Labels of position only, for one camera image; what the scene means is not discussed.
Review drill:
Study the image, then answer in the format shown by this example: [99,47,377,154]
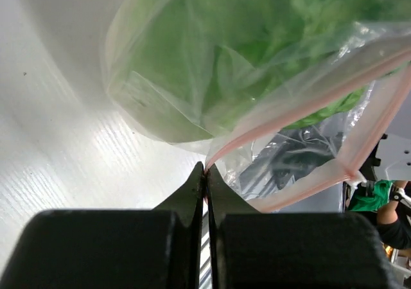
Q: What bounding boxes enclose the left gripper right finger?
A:
[205,168,399,288]

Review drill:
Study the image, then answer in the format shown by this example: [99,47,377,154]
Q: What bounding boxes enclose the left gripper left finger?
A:
[1,163,204,288]

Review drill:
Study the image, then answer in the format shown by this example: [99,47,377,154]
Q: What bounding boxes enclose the clear zip top bag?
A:
[104,0,410,212]

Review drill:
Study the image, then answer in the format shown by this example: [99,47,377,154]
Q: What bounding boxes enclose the green leafy lettuce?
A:
[122,0,410,143]

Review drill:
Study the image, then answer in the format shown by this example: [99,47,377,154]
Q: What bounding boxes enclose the person in green shirt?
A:
[345,180,410,250]

